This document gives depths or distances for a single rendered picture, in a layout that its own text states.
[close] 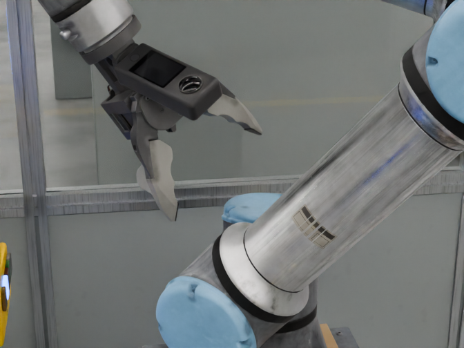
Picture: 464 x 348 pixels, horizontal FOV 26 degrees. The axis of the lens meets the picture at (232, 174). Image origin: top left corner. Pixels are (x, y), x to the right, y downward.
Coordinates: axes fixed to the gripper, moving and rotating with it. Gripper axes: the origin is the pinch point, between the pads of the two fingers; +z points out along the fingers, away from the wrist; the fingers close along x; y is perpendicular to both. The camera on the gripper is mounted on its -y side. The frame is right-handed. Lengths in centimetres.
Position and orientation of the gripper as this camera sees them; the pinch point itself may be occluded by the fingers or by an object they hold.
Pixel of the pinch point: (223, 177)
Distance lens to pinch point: 111.5
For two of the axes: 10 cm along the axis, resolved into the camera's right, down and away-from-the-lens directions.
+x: -6.4, 6.5, -4.0
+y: -5.3, 0.0, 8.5
